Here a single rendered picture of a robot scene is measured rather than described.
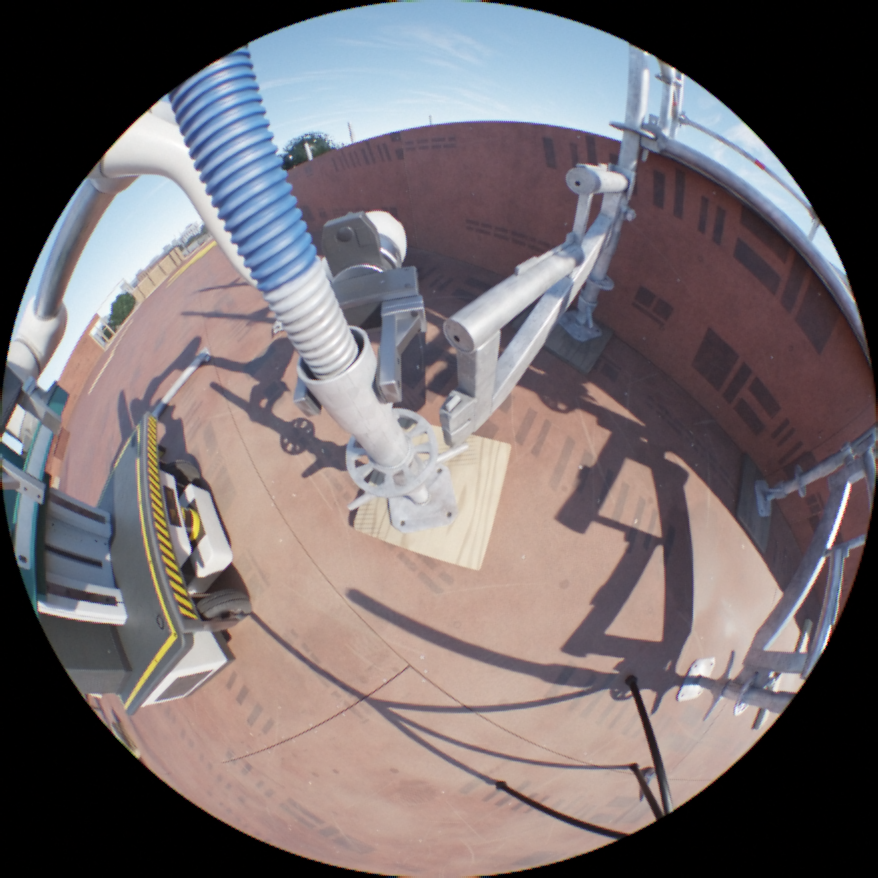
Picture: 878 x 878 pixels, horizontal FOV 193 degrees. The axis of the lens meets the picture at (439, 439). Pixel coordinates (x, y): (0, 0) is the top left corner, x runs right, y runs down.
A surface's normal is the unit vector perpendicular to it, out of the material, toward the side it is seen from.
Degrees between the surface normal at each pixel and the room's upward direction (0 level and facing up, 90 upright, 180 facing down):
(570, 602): 0
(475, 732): 0
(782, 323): 90
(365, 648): 0
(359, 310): 90
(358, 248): 90
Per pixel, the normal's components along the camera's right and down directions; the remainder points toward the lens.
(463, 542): -0.08, -0.43
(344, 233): 0.11, 0.90
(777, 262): -0.69, 0.68
